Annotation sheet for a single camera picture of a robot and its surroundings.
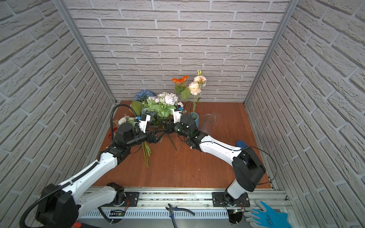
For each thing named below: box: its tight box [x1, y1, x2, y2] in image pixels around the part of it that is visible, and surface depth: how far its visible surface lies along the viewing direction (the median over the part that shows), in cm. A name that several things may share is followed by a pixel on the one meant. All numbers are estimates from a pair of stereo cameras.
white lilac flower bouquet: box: [143, 91, 184, 124], surface depth 73 cm
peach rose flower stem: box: [188, 69, 207, 118], surface depth 79 cm
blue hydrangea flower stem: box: [134, 89, 154, 103], surface depth 112 cm
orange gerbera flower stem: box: [171, 75, 191, 101], surface depth 78 cm
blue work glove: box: [243, 199, 293, 228], surface depth 70 cm
